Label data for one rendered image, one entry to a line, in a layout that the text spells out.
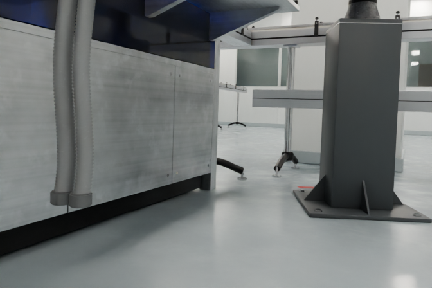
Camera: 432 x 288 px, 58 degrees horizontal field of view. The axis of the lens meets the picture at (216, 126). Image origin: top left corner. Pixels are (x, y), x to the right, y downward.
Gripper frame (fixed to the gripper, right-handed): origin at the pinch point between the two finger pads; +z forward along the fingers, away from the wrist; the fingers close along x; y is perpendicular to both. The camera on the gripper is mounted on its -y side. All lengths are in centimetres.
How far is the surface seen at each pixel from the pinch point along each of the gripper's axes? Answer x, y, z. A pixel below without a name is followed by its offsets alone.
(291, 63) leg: -86, 23, 19
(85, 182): 102, 14, 68
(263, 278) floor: 77, -18, 92
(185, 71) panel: 21, 39, 35
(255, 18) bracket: 0.5, 15.8, 10.0
